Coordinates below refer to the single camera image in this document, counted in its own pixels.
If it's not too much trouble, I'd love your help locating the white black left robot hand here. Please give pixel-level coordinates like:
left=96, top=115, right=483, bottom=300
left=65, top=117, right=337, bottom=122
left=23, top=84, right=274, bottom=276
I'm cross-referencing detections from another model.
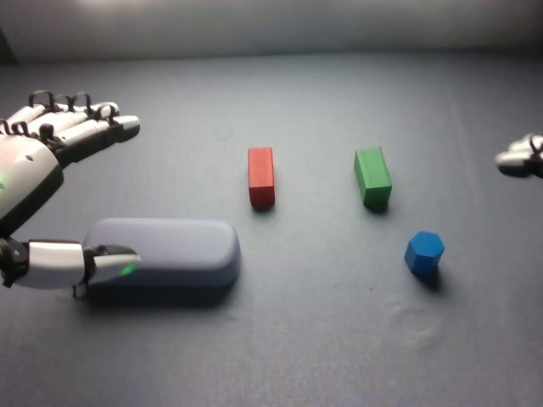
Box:
left=0, top=90, right=143, bottom=299

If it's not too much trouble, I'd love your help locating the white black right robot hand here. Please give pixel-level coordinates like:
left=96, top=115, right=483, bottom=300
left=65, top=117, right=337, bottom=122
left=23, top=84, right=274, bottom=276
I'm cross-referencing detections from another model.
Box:
left=495, top=132, right=543, bottom=180

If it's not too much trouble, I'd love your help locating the blue hexagonal block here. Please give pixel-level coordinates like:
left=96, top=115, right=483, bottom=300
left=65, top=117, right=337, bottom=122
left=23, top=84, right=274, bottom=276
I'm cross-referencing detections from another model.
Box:
left=403, top=230, right=446, bottom=279

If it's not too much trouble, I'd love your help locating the green rectangular block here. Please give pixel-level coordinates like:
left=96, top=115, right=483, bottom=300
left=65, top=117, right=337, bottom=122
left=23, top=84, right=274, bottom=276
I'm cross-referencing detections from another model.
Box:
left=353, top=146, right=394, bottom=210

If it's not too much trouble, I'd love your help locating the red rectangular block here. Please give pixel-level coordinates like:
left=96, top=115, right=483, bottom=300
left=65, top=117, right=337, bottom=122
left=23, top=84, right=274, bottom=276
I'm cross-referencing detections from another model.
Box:
left=247, top=146, right=277, bottom=209

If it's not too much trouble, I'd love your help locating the grey table cloth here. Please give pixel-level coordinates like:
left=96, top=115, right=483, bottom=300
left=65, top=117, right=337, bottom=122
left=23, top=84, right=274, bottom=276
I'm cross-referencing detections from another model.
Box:
left=0, top=51, right=543, bottom=407

